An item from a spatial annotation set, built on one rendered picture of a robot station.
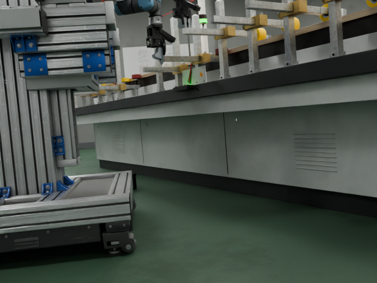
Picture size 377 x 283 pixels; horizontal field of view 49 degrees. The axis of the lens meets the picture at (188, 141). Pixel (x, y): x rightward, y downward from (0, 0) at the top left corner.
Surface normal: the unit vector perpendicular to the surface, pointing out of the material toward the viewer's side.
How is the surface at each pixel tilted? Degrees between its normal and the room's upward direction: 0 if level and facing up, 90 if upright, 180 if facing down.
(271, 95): 90
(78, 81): 90
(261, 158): 90
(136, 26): 90
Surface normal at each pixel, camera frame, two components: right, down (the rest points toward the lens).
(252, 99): -0.85, 0.10
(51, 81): 0.12, 0.05
